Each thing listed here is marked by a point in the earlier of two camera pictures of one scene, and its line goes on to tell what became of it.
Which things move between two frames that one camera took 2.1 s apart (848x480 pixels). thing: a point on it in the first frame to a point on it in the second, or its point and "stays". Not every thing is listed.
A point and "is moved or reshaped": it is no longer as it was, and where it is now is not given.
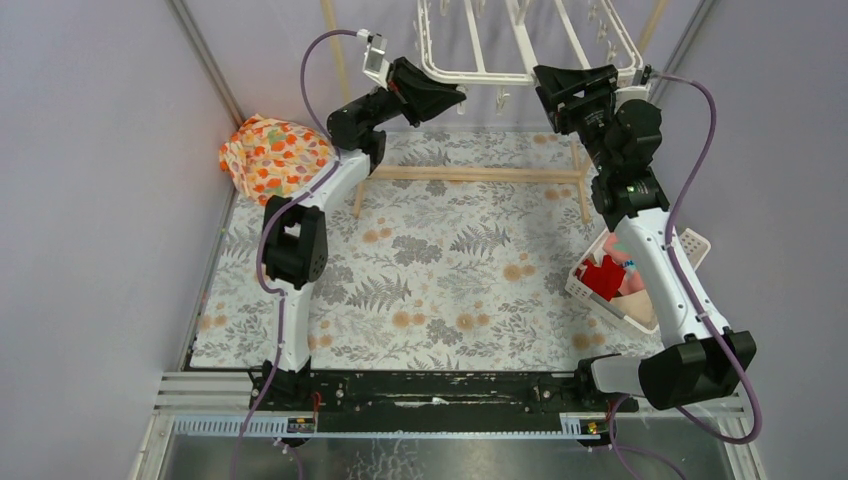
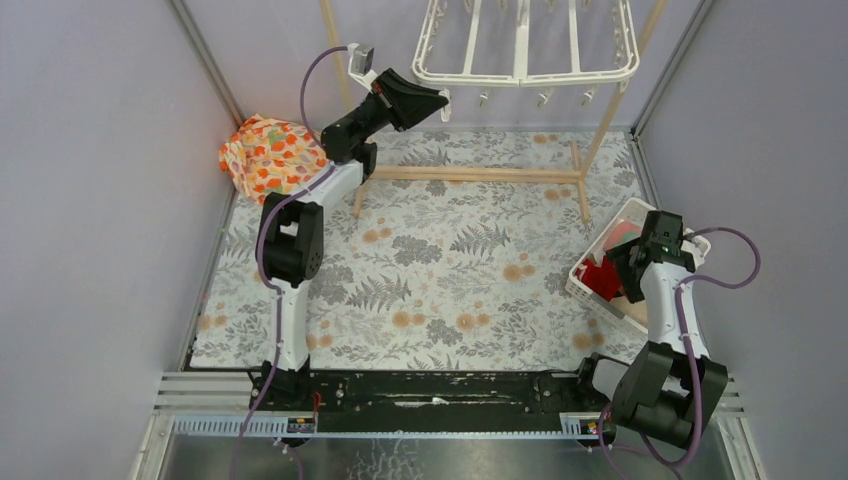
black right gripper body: (593, 109) to (621, 255)
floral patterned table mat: (449, 255) stays
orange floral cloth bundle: (269, 158) stays
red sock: (604, 280) stays
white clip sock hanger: (503, 79) is moved or reshaped
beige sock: (637, 306) stays
